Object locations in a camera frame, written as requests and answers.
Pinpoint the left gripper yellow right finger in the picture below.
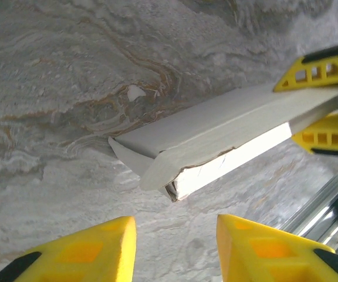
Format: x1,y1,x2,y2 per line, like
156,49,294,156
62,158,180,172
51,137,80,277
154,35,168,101
217,213,338,282

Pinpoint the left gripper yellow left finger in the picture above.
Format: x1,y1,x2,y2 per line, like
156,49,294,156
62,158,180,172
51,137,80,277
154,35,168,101
0,216,137,282

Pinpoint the white paper box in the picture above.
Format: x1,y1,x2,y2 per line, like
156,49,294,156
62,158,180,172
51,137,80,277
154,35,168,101
107,83,338,203

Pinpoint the aluminium rail bed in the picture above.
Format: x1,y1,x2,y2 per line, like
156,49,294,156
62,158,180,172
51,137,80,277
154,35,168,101
282,160,338,259

